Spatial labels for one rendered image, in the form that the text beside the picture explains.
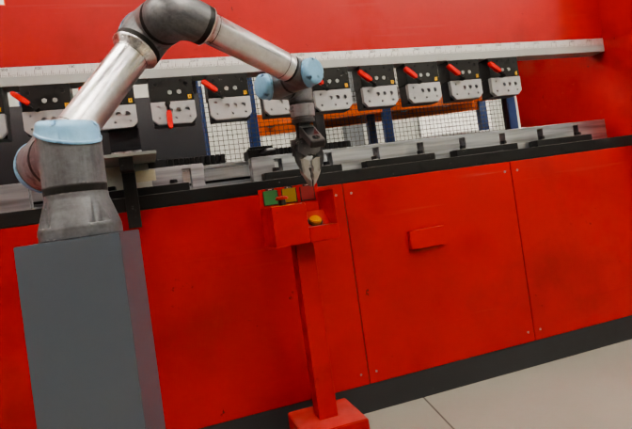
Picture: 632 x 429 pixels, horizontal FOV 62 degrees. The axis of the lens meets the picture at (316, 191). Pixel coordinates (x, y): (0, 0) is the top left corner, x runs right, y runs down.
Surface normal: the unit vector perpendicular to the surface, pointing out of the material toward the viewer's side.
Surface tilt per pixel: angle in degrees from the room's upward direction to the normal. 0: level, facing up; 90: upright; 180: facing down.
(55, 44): 90
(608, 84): 90
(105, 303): 90
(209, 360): 90
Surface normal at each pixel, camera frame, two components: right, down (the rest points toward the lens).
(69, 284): 0.14, -0.04
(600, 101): -0.94, 0.13
